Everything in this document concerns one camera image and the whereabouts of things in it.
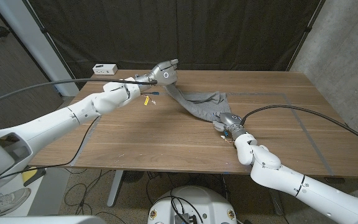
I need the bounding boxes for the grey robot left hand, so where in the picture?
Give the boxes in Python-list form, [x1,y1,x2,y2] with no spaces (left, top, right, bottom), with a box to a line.
[149,58,180,87]

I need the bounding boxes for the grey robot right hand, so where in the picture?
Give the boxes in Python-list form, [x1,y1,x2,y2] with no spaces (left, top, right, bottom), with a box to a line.
[212,111,245,133]

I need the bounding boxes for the grey shorts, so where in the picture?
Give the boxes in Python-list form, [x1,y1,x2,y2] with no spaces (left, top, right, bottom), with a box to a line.
[163,83,232,123]

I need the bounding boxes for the white power strip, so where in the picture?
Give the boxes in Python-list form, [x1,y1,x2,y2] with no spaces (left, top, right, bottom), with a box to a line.
[92,63,119,76]

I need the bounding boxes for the black backdrop curtain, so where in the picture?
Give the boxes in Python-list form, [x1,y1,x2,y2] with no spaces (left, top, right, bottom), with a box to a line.
[26,0,326,90]

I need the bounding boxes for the grey tape outline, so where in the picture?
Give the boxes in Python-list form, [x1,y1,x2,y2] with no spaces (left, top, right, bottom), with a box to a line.
[70,91,335,177]

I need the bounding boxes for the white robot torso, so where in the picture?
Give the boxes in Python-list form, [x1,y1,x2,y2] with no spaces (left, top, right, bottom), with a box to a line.
[147,185,238,224]

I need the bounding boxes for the white table leg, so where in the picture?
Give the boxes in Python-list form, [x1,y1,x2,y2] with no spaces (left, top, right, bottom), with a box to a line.
[106,169,124,208]
[267,189,285,216]

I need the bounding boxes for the dark round floor object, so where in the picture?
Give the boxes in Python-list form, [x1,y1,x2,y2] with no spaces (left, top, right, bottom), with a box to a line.
[122,170,145,184]

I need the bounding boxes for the black backdrop stand pole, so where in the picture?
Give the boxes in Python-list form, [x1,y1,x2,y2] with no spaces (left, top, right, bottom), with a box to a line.
[22,0,82,90]
[285,0,326,72]

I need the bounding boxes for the white pillar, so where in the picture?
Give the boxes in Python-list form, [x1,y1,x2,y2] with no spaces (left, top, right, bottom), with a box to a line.
[0,0,80,97]

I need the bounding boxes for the yellow black floor object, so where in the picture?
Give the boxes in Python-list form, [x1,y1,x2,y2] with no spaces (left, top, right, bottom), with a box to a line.
[21,167,47,187]

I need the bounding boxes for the grey white sneaker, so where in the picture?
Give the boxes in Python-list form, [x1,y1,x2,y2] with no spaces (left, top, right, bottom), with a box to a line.
[0,187,31,218]

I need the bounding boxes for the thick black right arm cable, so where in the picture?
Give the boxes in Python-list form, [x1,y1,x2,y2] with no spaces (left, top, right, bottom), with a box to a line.
[240,105,358,150]

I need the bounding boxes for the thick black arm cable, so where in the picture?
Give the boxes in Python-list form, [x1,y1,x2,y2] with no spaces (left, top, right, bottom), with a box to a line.
[0,78,158,110]
[240,105,358,150]

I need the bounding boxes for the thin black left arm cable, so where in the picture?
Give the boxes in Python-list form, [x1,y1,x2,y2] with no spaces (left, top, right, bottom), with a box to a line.
[0,116,101,181]

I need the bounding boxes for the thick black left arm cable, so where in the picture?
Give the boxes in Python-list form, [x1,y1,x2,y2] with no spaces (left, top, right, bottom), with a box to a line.
[0,78,158,110]

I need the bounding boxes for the black floor cable tangle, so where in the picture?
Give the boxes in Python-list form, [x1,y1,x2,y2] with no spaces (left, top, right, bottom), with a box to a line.
[63,167,126,224]

